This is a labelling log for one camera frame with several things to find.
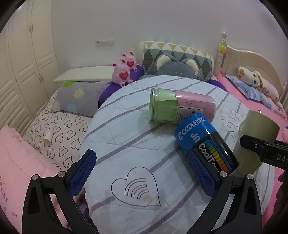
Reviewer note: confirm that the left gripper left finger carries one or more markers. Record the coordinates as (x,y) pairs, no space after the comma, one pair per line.
(39,215)

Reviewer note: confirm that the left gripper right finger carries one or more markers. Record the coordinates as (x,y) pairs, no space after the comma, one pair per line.
(244,214)

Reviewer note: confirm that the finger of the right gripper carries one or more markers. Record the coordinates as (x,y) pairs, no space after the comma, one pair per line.
(274,154)

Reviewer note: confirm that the olive green plastic cup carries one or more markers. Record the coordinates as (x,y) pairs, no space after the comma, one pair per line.
(253,130)

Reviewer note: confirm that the pink bed blanket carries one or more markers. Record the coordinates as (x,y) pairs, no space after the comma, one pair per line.
(282,123)

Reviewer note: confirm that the pink quilt at left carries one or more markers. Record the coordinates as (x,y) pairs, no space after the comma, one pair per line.
(19,162)

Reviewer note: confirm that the blue cartoon pillow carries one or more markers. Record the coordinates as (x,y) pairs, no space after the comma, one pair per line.
(248,91)

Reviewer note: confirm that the small white tube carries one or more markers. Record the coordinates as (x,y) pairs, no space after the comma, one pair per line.
(48,138)

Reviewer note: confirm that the white dog plush toy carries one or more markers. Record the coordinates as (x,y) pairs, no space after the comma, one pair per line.
(255,79)

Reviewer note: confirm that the blue black spray can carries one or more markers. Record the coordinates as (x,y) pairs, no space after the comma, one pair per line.
(196,133)

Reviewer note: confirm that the heart pattern sheet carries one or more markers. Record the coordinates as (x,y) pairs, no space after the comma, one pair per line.
(68,132)

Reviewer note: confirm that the cream wooden headboard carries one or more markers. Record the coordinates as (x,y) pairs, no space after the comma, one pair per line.
(229,59)

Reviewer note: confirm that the white striped round quilt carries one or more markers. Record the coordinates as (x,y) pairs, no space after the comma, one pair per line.
(141,182)

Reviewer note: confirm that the green pink tall can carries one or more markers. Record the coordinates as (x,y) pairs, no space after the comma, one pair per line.
(170,106)

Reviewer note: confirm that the grey flower pillow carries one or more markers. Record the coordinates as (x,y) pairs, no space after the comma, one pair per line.
(79,97)

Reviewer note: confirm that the cream wardrobe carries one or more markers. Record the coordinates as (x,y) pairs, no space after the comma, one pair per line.
(28,64)

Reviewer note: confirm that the grey bear plush cushion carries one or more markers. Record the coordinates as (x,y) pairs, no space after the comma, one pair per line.
(169,65)

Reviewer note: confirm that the white nightstand top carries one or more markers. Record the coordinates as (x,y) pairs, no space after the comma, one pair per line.
(94,73)

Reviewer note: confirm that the purple blanket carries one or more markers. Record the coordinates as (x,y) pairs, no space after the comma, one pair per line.
(113,87)

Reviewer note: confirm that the diamond pattern bolster pillow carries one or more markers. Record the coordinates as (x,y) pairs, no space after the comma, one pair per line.
(149,51)

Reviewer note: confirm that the front pink bunny plush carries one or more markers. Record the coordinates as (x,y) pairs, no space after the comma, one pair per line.
(121,74)

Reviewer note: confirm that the pink bunny plush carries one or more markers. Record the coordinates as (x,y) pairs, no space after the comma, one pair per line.
(130,61)
(121,74)

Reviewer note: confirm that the rear pink bunny plush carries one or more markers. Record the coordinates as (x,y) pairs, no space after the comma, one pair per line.
(130,61)

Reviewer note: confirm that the wall socket plate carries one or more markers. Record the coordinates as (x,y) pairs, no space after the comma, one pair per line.
(104,43)

